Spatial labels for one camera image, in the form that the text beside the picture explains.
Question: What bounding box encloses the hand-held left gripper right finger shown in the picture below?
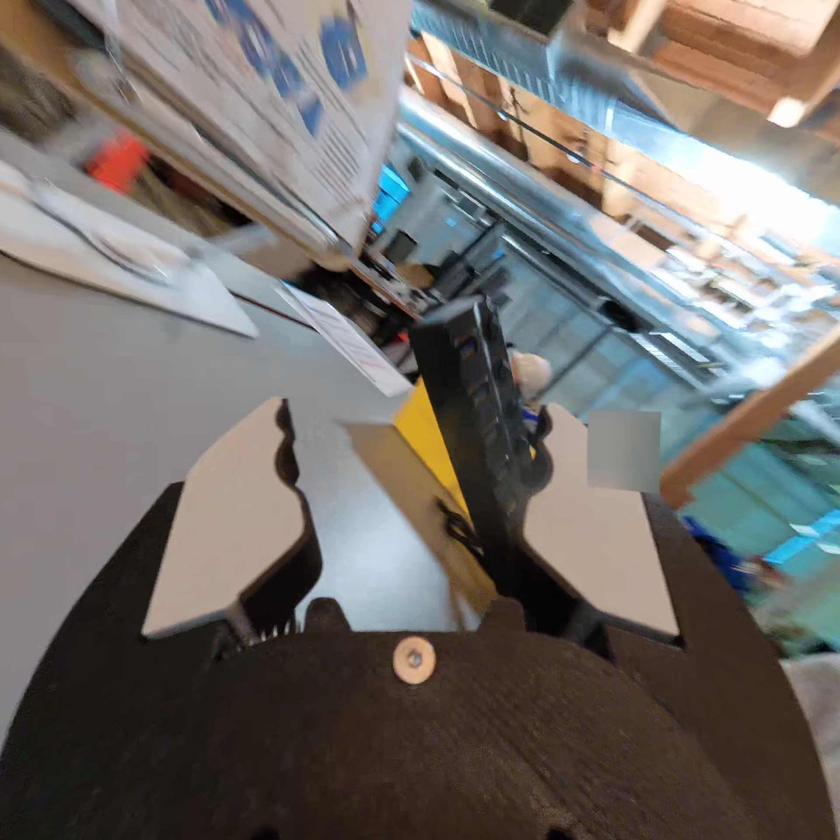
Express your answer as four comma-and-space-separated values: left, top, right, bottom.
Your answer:
511, 402, 681, 644

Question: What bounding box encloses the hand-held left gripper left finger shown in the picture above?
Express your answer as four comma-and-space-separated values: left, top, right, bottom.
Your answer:
140, 397, 324, 644

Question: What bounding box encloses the black usb hub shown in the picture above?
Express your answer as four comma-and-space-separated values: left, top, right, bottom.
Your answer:
408, 295, 536, 598

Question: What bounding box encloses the yellow plastic bin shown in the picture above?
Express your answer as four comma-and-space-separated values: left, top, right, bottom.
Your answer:
341, 377, 536, 631

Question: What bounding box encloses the wooden beam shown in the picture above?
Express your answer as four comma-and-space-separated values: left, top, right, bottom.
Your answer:
659, 331, 840, 509

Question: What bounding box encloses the small white paper sheet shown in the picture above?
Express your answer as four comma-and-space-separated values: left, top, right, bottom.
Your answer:
274, 281, 413, 399

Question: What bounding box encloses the large white paper sheet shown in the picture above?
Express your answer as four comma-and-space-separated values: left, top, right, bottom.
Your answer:
0, 161, 258, 340

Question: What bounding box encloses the orange traffic cone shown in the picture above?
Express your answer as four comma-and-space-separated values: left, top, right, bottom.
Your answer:
85, 131, 151, 194

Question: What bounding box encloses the white printed cardboard box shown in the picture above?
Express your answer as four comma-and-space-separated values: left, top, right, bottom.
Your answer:
62, 0, 411, 270

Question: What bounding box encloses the black cable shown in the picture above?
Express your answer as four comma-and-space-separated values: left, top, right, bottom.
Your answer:
436, 497, 485, 560

